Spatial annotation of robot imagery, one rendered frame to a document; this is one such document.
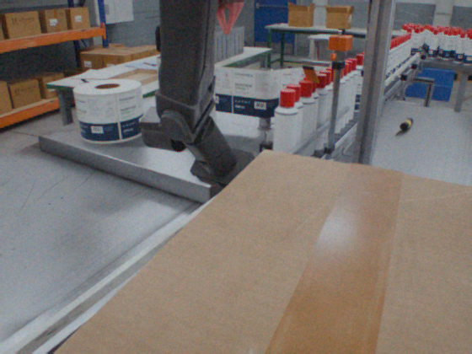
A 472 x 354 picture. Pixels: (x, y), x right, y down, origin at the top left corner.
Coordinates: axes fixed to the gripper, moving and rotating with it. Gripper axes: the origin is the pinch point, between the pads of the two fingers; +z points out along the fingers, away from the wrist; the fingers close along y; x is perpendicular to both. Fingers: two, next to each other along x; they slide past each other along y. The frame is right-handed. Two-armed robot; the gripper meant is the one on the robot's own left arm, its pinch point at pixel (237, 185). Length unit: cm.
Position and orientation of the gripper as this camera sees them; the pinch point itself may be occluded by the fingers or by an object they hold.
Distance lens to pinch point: 72.6
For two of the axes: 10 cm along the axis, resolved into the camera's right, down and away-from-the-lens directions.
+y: -8.6, -2.4, 4.5
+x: -4.1, 8.6, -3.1
